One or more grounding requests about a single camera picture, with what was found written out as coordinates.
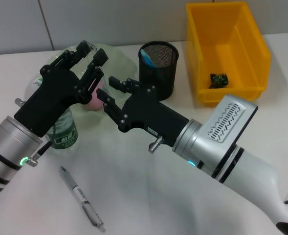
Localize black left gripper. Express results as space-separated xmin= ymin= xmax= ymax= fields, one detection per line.
xmin=13 ymin=43 xmax=109 ymax=138

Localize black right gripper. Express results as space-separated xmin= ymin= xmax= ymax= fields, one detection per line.
xmin=96 ymin=76 xmax=190 ymax=148

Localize pink toy peach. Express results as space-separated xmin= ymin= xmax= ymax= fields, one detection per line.
xmin=85 ymin=78 xmax=110 ymax=111

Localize blue scissors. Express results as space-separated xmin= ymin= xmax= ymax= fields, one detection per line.
xmin=140 ymin=48 xmax=169 ymax=85

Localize clear water bottle green label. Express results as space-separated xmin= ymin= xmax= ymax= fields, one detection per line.
xmin=31 ymin=75 xmax=80 ymax=156

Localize green plastic wrapper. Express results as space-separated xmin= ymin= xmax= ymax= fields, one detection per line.
xmin=209 ymin=72 xmax=230 ymax=89

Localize green glass fruit plate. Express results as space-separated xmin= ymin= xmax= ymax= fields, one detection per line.
xmin=37 ymin=43 xmax=138 ymax=118

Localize black mesh pen holder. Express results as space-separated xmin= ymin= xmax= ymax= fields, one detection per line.
xmin=138 ymin=41 xmax=180 ymax=101

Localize grey pen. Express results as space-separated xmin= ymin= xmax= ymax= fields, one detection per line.
xmin=60 ymin=165 xmax=107 ymax=233

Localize yellow plastic bin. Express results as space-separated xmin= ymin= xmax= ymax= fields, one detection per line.
xmin=185 ymin=1 xmax=272 ymax=107

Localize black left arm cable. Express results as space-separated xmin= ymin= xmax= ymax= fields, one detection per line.
xmin=15 ymin=97 xmax=53 ymax=165

